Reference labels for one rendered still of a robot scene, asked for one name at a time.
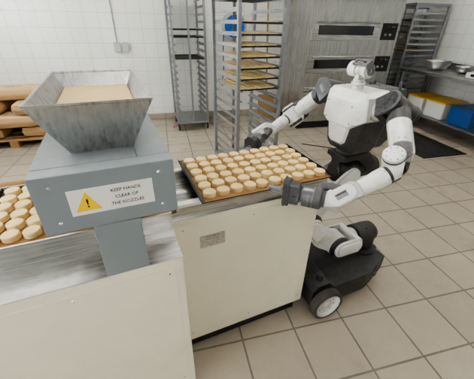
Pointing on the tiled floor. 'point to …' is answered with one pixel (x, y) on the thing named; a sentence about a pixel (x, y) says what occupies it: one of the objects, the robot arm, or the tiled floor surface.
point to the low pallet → (16, 137)
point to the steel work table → (455, 80)
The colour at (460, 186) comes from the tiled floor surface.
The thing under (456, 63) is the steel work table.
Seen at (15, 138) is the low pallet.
